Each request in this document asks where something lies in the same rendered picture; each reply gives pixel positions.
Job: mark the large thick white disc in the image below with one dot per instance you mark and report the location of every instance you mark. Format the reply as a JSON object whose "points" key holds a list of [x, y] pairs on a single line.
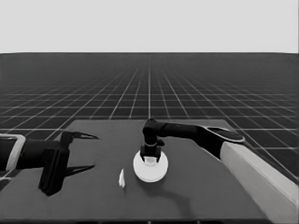
{"points": [[146, 172]]}

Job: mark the small thin T-shaped piece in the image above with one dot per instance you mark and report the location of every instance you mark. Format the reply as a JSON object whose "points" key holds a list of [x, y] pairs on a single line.
{"points": [[121, 179]]}

